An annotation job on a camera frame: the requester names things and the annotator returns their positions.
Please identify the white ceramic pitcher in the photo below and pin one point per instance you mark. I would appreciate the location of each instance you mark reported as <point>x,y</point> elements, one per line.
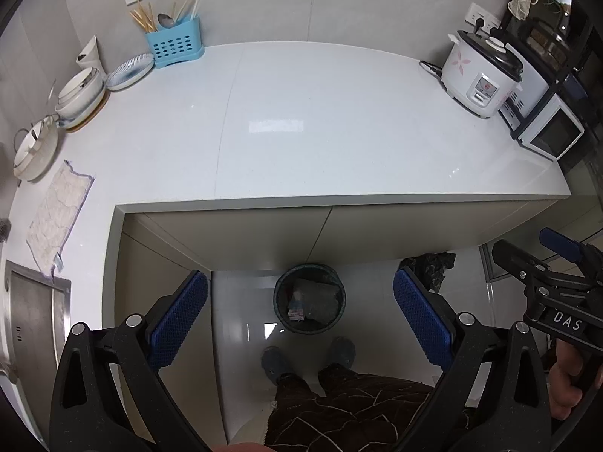
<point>90,54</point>

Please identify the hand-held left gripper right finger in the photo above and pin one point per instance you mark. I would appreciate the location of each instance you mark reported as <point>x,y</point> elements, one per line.
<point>424,325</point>

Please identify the white double wall socket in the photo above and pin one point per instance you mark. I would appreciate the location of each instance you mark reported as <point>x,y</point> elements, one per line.
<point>476,12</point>

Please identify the bundle of wooden chopsticks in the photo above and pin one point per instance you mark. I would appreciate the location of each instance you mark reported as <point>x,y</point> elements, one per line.
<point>143,19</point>

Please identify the black plastic bag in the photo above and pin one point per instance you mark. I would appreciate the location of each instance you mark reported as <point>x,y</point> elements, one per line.
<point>431,270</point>

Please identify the white dish cloth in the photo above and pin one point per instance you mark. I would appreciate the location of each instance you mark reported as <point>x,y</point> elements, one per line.
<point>59,216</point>

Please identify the stainless steel sink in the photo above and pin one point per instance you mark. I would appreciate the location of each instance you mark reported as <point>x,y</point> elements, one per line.
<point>33,315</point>

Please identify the blue plastic utensil holder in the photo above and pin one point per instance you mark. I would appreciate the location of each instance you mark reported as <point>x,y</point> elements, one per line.
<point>174,44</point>

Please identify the grey slipper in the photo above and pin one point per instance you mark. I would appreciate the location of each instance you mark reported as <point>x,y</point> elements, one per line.
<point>343,352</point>
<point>277,365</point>

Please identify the white flowered rice cooker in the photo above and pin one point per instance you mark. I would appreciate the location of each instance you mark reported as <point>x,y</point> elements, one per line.
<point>471,77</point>

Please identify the black trash bin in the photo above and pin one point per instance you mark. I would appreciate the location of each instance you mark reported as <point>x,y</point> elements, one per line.
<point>282,306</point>

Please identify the metal spoon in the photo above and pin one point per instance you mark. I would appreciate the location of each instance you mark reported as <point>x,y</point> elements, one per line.
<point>165,20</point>

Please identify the blue striped plate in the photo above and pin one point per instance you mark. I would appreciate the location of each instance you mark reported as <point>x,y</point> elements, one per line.
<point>129,71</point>

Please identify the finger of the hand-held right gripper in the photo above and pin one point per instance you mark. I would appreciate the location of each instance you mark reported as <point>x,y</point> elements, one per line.
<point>560,240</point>
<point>532,268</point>

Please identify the white ceramic bowl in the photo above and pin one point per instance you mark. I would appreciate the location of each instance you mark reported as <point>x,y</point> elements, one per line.
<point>80,94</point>

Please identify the person's right hand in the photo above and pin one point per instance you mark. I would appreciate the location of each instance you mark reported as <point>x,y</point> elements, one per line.
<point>563,386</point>

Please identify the person's dark patterned pants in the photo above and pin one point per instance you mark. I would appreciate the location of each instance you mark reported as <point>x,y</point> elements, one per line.
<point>358,414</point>

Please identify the white pot with lid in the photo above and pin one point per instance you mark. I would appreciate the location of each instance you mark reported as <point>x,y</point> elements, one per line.
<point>35,148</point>

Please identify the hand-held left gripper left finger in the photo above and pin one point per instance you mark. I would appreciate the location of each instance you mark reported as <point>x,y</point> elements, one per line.
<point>179,325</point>

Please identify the white base cabinet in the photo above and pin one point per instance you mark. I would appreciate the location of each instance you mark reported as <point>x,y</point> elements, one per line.
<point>377,233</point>

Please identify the white microwave oven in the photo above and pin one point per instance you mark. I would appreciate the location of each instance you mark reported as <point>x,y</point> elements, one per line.
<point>551,134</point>

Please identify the blue white milk carton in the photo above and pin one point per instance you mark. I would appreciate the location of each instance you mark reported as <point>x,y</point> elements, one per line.
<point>296,314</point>

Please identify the round wooden trivet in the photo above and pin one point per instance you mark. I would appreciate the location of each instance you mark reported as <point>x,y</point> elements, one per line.
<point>94,115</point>

